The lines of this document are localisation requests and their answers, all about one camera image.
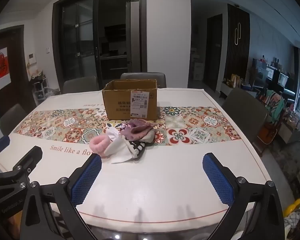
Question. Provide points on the dark-framed sliding glass door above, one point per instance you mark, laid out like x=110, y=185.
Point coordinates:
x=72, y=42

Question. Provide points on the black and white sock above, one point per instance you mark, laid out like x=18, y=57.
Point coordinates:
x=137, y=148

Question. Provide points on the white storage rack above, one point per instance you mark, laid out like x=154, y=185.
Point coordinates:
x=41, y=90

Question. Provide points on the red and white door poster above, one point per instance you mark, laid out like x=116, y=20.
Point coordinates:
x=2, y=67

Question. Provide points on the dark wooden door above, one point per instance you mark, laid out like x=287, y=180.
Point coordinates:
x=17, y=80

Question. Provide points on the high chair with draped clothes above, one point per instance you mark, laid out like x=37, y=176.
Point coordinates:
x=275, y=110

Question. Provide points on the brown cardboard box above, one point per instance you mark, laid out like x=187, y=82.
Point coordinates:
x=117, y=100

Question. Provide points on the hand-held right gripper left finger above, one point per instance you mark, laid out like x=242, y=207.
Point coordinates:
x=86, y=180

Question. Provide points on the flat screen television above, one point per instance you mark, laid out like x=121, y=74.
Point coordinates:
x=262, y=71

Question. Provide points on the silver refrigerator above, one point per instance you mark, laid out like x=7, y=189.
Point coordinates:
x=133, y=37

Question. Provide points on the pink fuzzy hair band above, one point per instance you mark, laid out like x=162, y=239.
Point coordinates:
x=96, y=145

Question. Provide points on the grey dining chair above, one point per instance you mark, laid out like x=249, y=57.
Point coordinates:
x=245, y=112
x=11, y=118
x=142, y=78
x=80, y=85

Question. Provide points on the looped wall lamp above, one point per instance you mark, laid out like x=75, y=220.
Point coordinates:
x=237, y=35

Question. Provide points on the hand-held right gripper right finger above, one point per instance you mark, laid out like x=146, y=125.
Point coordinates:
x=218, y=180

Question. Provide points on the white cloth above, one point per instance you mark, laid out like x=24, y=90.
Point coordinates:
x=117, y=150

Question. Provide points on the white wall intercom panel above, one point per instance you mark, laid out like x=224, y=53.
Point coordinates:
x=32, y=58

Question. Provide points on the yellow plastic toy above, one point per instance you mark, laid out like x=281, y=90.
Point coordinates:
x=292, y=206

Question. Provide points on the checked cloth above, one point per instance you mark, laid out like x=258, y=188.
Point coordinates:
x=293, y=221

